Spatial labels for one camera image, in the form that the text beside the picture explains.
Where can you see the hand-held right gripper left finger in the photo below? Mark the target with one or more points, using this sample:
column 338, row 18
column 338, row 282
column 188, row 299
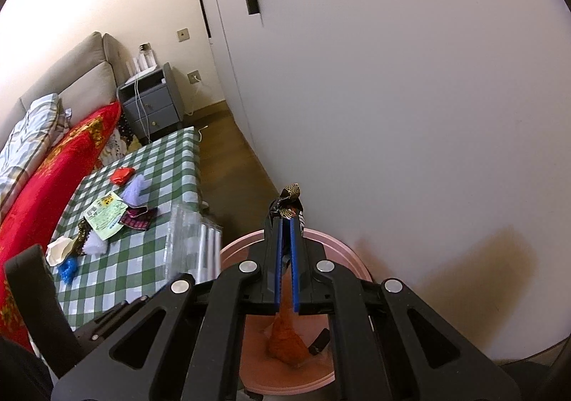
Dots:
column 279, row 258

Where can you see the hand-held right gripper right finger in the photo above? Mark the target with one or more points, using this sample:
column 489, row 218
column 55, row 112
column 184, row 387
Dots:
column 294, row 258

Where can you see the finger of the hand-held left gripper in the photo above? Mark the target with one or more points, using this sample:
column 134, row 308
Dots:
column 109, row 325

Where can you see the black gold patterned wrapper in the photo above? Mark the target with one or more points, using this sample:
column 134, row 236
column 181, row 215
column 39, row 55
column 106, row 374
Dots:
column 292, row 192

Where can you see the pink plastic bin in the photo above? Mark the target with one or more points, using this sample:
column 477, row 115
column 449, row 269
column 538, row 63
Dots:
column 256, row 352

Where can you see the lavender pleated paper liner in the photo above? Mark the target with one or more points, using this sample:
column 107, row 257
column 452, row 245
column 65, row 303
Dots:
column 96, row 245
column 136, row 190

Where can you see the blue crumpled wrapper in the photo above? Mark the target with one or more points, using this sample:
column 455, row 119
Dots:
column 68, row 270

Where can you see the green checked tablecloth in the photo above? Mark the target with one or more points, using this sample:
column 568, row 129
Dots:
column 147, row 249

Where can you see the orange crumpled wrapper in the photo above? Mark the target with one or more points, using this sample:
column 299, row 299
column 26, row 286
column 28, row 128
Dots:
column 285, row 343

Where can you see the small black wrapper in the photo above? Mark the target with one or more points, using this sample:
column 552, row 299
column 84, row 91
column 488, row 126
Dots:
column 320, row 340

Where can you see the white crumpled paper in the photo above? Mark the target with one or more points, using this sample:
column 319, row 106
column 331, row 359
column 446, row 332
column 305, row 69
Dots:
column 60, row 251

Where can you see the clear plastic packaging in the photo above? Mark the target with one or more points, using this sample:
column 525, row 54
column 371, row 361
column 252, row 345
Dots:
column 192, row 240

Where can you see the brown patterned wrapper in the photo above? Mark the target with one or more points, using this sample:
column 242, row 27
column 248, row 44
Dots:
column 81, row 236

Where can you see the dark clothing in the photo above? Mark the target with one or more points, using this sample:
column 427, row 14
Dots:
column 20, row 374

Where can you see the green yellow packet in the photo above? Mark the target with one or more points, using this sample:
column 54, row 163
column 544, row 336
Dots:
column 105, row 215

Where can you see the dark maroon checked wrapper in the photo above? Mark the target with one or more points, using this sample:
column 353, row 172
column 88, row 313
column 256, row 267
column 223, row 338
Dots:
column 138, row 219

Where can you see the red crumpled wrapper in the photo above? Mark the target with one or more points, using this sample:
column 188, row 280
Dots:
column 121, row 175

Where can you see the red gold blanket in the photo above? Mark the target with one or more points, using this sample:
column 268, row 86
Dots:
column 53, row 169

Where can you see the floral cloth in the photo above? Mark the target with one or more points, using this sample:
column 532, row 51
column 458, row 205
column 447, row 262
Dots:
column 115, row 144

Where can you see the white wardrobe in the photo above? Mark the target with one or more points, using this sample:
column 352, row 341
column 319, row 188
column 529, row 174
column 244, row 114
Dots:
column 379, row 93

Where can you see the grey nightstand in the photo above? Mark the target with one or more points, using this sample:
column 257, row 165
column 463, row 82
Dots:
column 154, row 104

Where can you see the striped pillow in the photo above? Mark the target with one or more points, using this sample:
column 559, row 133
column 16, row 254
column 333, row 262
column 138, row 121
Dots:
column 31, row 133

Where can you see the white charging device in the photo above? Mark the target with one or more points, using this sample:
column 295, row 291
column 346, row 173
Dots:
column 142, row 61

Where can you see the beige wall socket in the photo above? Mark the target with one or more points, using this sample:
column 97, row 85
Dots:
column 182, row 34
column 194, row 77

